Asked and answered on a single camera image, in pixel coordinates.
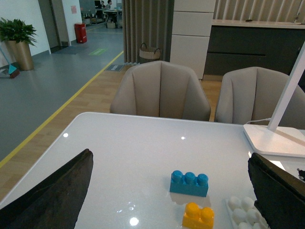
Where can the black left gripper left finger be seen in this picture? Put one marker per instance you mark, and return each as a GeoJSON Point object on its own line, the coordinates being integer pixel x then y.
{"type": "Point", "coordinates": [56, 201]}

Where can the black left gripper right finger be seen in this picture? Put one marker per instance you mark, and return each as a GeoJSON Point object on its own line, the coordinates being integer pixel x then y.
{"type": "Point", "coordinates": [280, 197]}

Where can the white studded base plate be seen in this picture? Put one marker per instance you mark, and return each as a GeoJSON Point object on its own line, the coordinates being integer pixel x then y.
{"type": "Point", "coordinates": [244, 215]}

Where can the yellow toy brick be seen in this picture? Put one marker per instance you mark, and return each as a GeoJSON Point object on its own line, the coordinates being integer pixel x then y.
{"type": "Point", "coordinates": [198, 218]}

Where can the white desk lamp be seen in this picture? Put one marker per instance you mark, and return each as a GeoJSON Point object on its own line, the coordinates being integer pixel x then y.
{"type": "Point", "coordinates": [273, 139]}

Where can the blue toy brick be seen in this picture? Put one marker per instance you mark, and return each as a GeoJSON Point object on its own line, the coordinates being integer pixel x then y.
{"type": "Point", "coordinates": [189, 183]}

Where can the beige chair right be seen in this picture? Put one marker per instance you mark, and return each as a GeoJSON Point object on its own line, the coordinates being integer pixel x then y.
{"type": "Point", "coordinates": [249, 95]}

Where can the beige chair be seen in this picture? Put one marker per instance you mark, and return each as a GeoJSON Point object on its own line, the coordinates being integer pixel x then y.
{"type": "Point", "coordinates": [161, 89]}
{"type": "Point", "coordinates": [249, 95]}

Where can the beige chair left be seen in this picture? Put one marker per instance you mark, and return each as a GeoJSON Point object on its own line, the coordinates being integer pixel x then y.
{"type": "Point", "coordinates": [161, 89]}

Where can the dark counter with drawers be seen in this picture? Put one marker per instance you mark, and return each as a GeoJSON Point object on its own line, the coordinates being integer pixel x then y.
{"type": "Point", "coordinates": [235, 47]}

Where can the potted green plant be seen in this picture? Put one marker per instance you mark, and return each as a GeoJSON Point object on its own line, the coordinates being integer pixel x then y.
{"type": "Point", "coordinates": [19, 36]}

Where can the woven laundry basket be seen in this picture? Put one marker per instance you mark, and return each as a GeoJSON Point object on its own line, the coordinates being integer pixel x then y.
{"type": "Point", "coordinates": [149, 54]}

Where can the red bin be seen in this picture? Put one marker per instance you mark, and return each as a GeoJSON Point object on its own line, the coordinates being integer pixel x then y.
{"type": "Point", "coordinates": [80, 32]}

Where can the white tall cabinet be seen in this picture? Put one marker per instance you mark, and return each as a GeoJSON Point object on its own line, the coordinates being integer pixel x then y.
{"type": "Point", "coordinates": [192, 22]}

